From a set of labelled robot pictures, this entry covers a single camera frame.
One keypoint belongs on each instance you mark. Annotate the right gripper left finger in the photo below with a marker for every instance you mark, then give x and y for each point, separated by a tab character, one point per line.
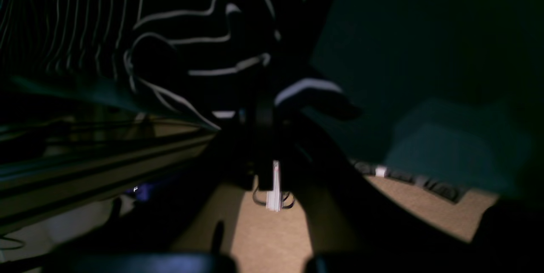
214	189

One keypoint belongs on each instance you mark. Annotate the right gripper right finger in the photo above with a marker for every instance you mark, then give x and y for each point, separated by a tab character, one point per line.
353	227

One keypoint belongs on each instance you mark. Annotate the navy white striped t-shirt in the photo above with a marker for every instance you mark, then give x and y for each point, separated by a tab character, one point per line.
202	60

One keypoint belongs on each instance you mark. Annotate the teal table cloth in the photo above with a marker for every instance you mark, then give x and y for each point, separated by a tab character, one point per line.
450	89

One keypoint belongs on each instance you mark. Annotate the aluminium frame post with label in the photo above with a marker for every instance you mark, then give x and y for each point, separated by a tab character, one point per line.
274	197

